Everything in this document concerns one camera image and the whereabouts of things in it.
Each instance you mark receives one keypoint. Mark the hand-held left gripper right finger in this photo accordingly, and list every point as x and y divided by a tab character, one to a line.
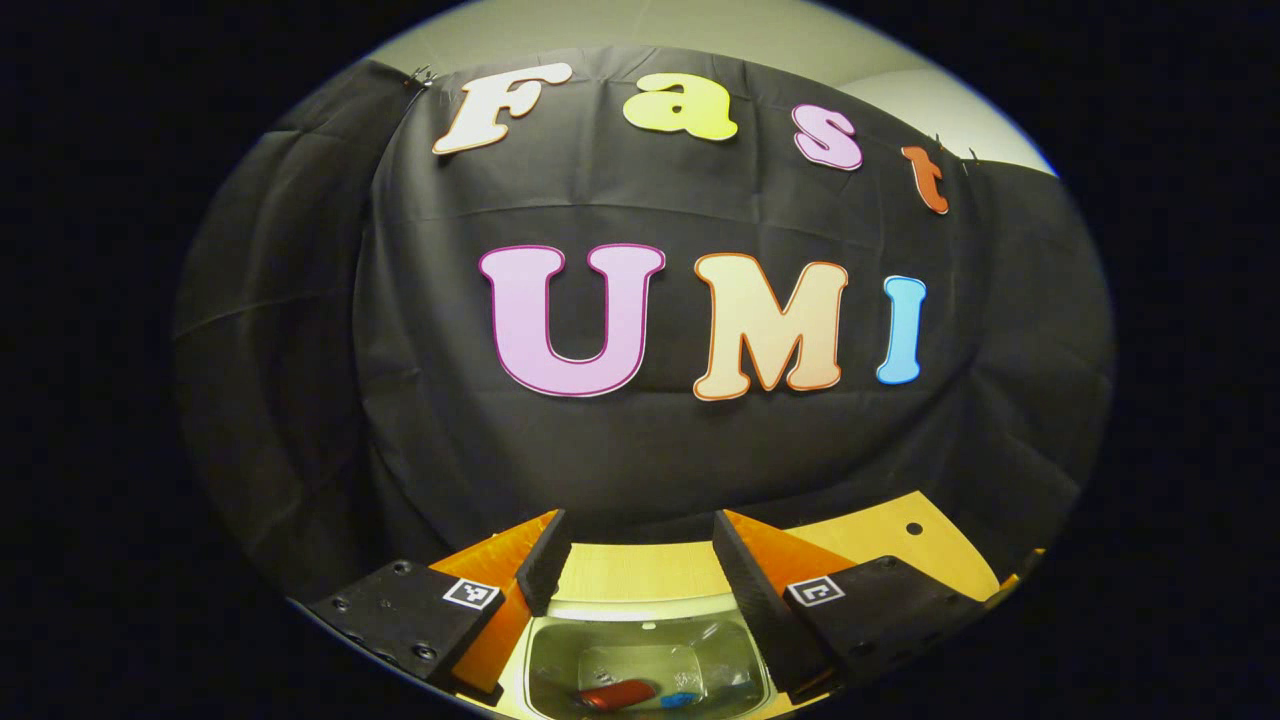
745	590

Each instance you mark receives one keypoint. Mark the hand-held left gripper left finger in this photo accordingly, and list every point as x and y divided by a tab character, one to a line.
545	565

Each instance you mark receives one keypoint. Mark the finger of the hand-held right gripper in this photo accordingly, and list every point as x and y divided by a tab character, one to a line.
1015	580

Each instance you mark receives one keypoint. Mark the green desktop garbage bin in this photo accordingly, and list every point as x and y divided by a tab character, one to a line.
640	640

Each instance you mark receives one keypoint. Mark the blue paper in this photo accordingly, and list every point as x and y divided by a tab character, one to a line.
680	700

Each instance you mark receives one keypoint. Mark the red pop can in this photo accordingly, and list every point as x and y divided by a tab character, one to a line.
618	695

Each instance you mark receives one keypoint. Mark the black backdrop cloth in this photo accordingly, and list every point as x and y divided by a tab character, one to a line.
300	400

